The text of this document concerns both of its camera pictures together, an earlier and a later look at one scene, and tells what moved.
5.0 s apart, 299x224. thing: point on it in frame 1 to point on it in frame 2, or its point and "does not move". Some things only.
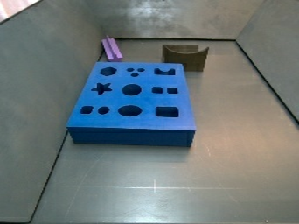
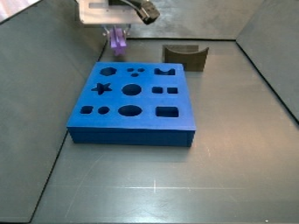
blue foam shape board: [134, 104] does not move
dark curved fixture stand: [186, 54] does not move
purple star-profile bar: [113, 50] to [118, 41]
